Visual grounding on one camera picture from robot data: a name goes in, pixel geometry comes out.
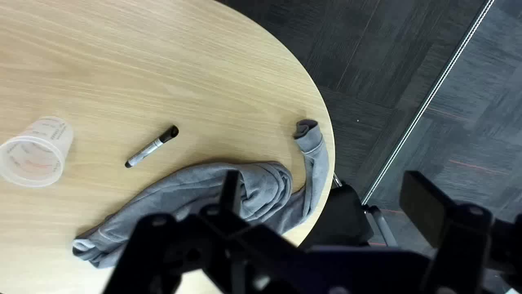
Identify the clear plastic cup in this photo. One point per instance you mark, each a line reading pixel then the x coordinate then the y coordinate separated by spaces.
pixel 36 157

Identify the black marker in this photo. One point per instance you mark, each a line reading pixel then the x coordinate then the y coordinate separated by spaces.
pixel 152 147

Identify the grey sweatshirt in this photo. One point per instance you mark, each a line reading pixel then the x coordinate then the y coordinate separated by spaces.
pixel 264 196

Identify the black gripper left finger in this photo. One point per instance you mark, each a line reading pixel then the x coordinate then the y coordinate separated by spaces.
pixel 228 197

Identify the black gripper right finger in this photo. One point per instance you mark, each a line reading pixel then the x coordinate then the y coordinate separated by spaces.
pixel 424 204

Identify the black office chair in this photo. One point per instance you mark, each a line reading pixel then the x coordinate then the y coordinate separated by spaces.
pixel 346 220

